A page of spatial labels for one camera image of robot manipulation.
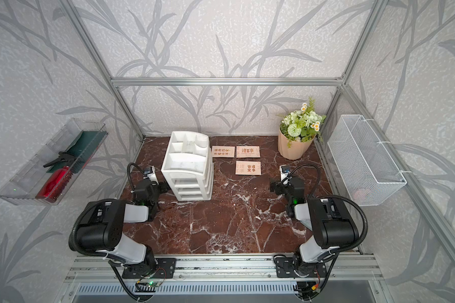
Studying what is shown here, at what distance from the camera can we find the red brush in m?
0.56

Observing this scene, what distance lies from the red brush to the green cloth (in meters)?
0.02

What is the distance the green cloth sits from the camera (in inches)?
25.5
